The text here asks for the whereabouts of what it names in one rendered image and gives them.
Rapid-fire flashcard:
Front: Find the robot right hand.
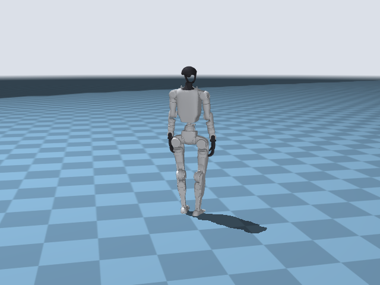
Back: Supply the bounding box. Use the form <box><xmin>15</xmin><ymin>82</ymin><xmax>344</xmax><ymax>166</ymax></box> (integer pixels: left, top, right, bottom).
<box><xmin>207</xmin><ymin>135</ymin><xmax>216</xmax><ymax>157</ymax></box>

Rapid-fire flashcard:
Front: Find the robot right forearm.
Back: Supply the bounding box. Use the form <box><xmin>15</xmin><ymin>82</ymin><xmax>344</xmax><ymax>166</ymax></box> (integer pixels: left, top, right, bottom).
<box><xmin>206</xmin><ymin>113</ymin><xmax>216</xmax><ymax>139</ymax></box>

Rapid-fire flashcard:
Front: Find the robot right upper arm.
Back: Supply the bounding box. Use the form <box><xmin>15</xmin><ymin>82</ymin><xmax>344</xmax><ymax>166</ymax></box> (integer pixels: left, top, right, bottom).
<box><xmin>198</xmin><ymin>90</ymin><xmax>211</xmax><ymax>121</ymax></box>

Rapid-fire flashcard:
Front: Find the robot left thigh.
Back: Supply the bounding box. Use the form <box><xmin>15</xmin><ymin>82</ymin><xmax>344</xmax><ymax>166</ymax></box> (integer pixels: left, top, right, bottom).
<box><xmin>171</xmin><ymin>134</ymin><xmax>186</xmax><ymax>181</ymax></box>

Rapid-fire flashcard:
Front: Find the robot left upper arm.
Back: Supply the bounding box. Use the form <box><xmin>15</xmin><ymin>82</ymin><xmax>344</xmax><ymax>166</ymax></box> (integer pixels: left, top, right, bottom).
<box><xmin>169</xmin><ymin>89</ymin><xmax>178</xmax><ymax>118</ymax></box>

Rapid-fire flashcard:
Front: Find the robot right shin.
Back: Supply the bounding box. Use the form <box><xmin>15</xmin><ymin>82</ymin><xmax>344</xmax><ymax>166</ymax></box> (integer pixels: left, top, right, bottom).
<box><xmin>194</xmin><ymin>173</ymin><xmax>205</xmax><ymax>211</ymax></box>

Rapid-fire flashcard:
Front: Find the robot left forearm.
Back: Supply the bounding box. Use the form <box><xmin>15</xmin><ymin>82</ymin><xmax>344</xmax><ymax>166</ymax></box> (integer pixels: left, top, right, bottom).
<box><xmin>167</xmin><ymin>111</ymin><xmax>176</xmax><ymax>137</ymax></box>

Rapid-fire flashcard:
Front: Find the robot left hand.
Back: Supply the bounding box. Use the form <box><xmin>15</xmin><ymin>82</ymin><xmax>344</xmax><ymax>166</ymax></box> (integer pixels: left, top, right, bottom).
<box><xmin>168</xmin><ymin>133</ymin><xmax>175</xmax><ymax>153</ymax></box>

